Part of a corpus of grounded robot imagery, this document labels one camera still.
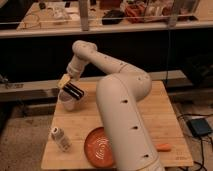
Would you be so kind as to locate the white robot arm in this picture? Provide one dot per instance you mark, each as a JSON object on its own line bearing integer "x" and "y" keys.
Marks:
{"x": 117, "y": 95}

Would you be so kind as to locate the white bottle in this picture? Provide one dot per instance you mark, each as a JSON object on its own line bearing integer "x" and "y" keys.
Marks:
{"x": 60, "y": 138}

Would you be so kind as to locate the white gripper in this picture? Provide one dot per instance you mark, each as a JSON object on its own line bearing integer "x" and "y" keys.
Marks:
{"x": 74, "y": 69}

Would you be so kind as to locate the black power adapter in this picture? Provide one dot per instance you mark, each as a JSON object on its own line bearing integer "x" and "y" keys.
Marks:
{"x": 199, "y": 127}

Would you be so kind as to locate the orange carrot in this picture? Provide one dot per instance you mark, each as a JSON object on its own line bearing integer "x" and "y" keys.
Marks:
{"x": 163, "y": 147}

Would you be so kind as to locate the metal post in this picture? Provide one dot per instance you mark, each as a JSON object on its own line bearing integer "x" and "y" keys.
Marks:
{"x": 83, "y": 9}

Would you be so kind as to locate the orange plate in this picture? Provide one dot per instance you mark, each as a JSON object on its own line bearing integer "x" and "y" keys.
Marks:
{"x": 97, "y": 149}

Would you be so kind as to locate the black bag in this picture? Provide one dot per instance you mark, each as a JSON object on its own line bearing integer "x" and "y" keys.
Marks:
{"x": 112, "y": 17}

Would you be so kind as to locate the yellow eraser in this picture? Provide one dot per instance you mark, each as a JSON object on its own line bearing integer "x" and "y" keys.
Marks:
{"x": 63, "y": 81}

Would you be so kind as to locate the grey metal rail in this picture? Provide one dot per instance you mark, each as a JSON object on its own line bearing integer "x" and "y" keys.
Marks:
{"x": 48, "y": 88}

